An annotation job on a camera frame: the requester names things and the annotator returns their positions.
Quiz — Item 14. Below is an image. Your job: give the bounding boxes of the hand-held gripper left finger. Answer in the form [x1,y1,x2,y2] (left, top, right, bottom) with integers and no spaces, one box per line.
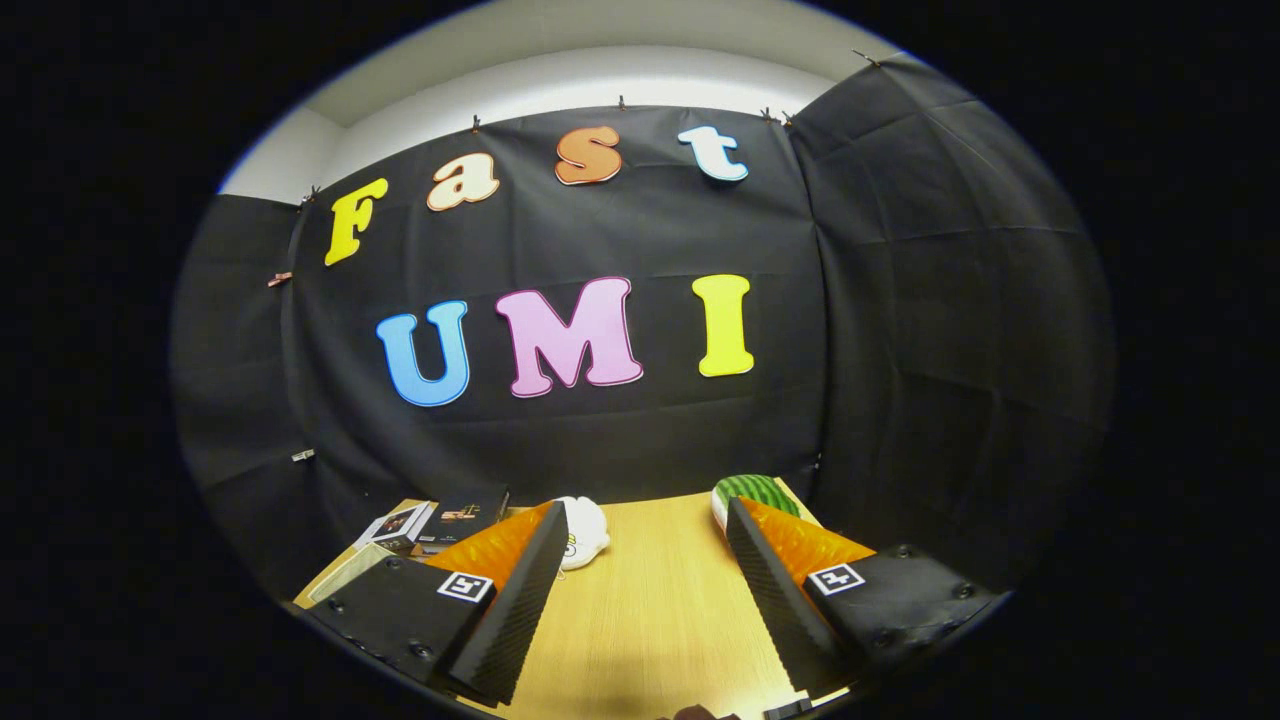
[305,500,571,706]

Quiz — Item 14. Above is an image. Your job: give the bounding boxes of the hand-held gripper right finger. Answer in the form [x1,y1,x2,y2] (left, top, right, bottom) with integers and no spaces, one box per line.
[725,497,1006,696]

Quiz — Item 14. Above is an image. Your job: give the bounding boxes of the grey fabric storage box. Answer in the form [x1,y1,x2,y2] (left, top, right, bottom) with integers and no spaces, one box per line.
[305,543,396,604]

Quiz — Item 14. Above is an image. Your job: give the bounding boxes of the watermelon slice plush toy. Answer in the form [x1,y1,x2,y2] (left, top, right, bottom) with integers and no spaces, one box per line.
[711,474,801,531]

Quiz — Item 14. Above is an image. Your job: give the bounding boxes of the white plush toy with eyes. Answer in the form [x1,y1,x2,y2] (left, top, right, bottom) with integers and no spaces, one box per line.
[555,496,611,571]

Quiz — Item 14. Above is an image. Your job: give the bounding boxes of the dark cover book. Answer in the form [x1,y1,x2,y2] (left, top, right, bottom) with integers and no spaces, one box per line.
[415,487,511,546]

